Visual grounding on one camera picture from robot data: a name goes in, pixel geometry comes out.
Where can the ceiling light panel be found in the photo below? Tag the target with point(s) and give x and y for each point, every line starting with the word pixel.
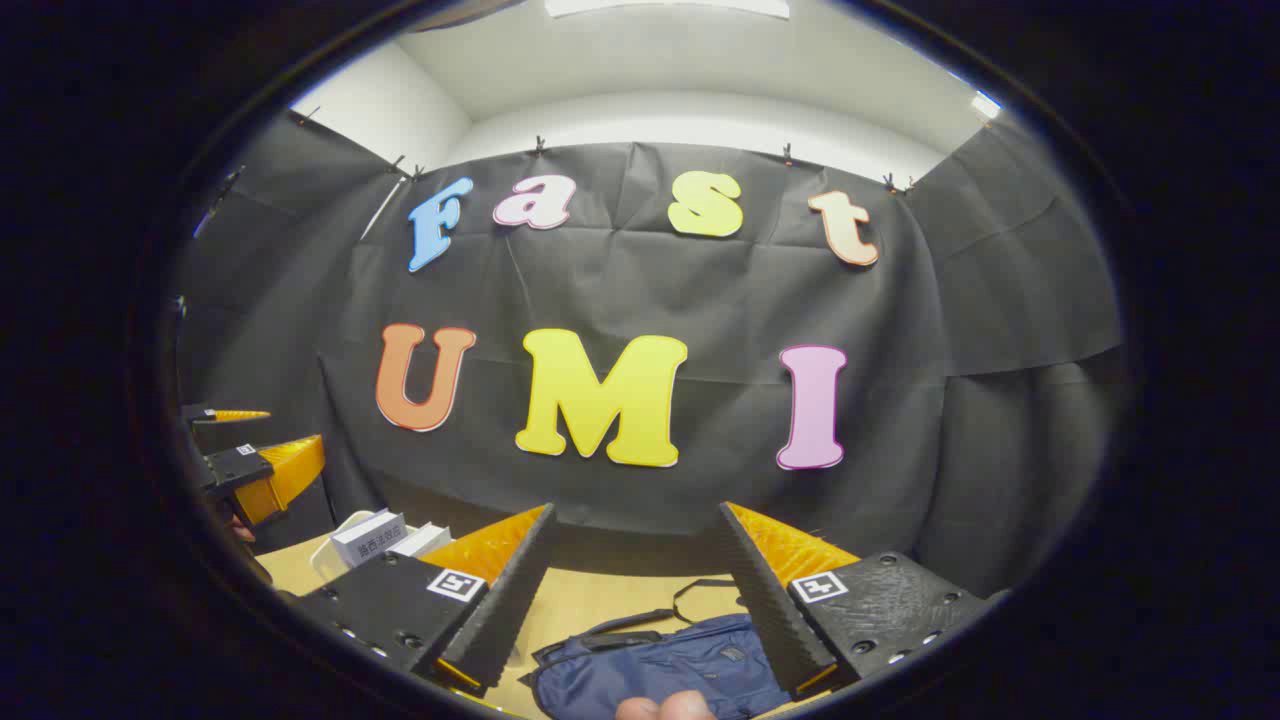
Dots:
pixel 665 7
pixel 986 104

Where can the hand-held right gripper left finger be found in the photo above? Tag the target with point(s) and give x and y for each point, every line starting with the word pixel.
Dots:
pixel 510 600

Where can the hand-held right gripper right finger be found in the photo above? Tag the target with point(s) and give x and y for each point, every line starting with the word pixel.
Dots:
pixel 765 600

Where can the white plastic bookshelf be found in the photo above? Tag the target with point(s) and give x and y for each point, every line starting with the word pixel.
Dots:
pixel 325 555

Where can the navy blue schoolbag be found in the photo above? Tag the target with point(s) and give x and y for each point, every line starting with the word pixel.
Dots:
pixel 650 670

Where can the white cover book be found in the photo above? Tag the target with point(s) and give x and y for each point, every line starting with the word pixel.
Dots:
pixel 420 540

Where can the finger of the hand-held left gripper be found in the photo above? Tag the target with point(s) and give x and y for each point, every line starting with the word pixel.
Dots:
pixel 285 470
pixel 225 415

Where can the grey-blue cover book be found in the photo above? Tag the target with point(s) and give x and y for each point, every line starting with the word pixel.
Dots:
pixel 368 538

